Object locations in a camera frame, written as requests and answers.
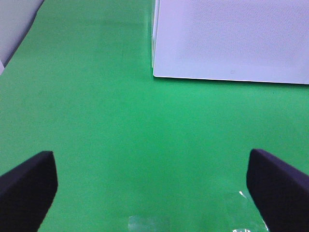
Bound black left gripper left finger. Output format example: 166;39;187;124
0;151;58;232

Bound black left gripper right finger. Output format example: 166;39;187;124
246;149;309;232

